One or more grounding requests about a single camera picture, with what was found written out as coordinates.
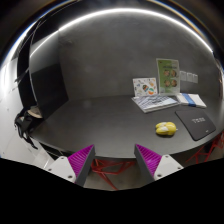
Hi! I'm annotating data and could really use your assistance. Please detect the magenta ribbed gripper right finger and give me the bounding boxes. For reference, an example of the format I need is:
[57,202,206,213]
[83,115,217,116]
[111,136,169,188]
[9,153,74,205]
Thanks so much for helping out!
[134,143,185,183]

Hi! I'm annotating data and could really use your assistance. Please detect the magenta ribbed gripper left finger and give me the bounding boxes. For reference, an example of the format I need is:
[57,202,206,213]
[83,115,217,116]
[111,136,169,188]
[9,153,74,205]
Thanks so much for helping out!
[45,144,96,187]

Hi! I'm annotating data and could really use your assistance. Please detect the yellow computer mouse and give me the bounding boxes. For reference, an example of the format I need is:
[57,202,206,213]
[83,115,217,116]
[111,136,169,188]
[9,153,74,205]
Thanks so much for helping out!
[156,122,177,136]

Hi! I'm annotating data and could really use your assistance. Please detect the black mouse pad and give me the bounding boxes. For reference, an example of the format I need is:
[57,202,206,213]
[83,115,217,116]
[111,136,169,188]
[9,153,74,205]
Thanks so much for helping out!
[176,109,216,141]

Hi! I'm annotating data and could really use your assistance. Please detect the white grey keyboard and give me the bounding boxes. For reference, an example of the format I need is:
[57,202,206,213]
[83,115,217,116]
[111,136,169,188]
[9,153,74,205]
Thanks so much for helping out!
[132,95,179,113]

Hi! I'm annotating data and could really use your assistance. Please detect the black bag on chair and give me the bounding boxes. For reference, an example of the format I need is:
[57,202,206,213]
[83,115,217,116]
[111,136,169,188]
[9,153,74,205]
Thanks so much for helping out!
[14,106,43,149]

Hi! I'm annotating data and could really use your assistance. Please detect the white book with blue band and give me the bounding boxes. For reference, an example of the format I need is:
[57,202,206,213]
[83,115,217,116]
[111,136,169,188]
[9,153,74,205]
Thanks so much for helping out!
[176,93,206,108]

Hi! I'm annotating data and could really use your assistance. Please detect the white sticker card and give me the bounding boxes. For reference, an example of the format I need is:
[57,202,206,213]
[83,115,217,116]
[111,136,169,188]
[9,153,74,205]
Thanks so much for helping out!
[133,78,158,97]

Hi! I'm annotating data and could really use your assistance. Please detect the green food poster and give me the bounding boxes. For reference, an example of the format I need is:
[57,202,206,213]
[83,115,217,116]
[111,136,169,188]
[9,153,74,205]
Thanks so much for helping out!
[156,58,180,95]

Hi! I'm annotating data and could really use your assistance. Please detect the red table frame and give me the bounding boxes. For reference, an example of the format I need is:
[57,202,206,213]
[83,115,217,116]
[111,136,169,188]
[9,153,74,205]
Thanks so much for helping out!
[91,131,224,190]

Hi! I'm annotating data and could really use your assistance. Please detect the white wall sockets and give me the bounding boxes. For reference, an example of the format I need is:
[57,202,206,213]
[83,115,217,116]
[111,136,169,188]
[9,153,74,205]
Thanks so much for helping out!
[180,71,198,83]

